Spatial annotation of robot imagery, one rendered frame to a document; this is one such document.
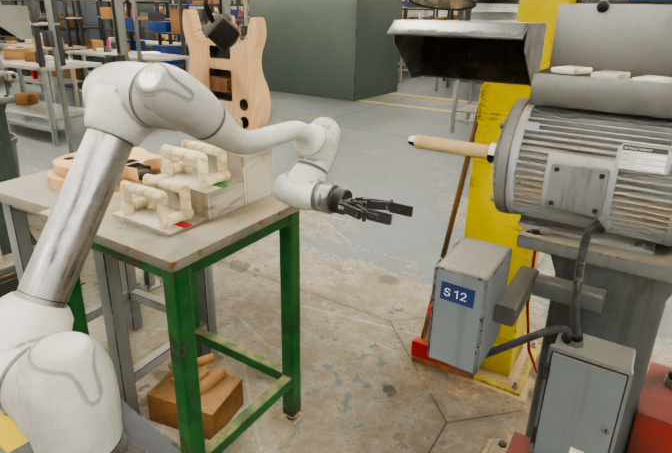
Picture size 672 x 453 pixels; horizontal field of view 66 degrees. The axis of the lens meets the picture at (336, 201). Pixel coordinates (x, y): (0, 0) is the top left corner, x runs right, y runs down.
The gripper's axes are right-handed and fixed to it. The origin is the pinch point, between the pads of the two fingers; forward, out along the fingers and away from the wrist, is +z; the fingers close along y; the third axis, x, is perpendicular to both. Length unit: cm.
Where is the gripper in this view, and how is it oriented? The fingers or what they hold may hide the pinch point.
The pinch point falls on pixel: (398, 214)
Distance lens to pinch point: 141.9
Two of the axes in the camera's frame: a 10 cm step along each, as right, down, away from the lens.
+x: 1.0, -9.7, -2.2
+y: -5.3, 1.3, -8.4
